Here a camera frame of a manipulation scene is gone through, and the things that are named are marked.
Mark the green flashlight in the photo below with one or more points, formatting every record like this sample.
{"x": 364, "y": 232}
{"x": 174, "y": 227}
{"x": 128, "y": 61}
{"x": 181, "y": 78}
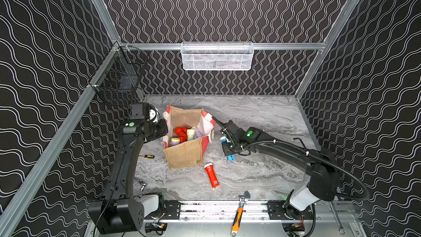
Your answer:
{"x": 191, "y": 134}

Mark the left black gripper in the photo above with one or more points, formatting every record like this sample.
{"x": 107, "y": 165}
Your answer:
{"x": 161, "y": 129}

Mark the purple flashlight yellow rim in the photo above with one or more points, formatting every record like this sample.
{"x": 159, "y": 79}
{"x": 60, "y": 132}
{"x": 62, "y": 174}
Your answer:
{"x": 199, "y": 132}

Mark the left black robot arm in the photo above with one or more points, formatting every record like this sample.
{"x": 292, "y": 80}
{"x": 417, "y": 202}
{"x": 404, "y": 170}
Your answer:
{"x": 117, "y": 210}

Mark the black wire basket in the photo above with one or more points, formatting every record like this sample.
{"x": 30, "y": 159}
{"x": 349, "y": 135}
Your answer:
{"x": 120, "y": 85}

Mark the orange adjustable wrench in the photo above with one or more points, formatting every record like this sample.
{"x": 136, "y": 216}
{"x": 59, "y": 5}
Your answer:
{"x": 237, "y": 221}

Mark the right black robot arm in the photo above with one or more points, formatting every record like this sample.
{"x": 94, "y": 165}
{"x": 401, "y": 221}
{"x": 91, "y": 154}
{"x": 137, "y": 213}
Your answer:
{"x": 323, "y": 171}

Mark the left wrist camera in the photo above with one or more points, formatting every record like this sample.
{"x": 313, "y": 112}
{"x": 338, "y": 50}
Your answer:
{"x": 144, "y": 111}

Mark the metal base rail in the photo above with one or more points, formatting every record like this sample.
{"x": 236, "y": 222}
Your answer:
{"x": 254, "y": 211}

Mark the yellow black screwdriver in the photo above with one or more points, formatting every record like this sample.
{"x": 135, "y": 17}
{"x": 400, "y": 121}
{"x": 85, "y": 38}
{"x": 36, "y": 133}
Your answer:
{"x": 148, "y": 156}

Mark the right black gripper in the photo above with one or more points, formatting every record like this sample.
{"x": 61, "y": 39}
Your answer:
{"x": 228, "y": 133}

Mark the black hex key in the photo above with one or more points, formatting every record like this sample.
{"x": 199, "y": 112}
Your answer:
{"x": 299, "y": 142}

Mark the aluminium corner post right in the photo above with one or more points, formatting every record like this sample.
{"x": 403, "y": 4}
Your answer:
{"x": 331, "y": 38}

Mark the white wire basket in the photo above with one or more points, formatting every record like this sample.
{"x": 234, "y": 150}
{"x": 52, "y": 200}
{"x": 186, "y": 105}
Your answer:
{"x": 217, "y": 56}

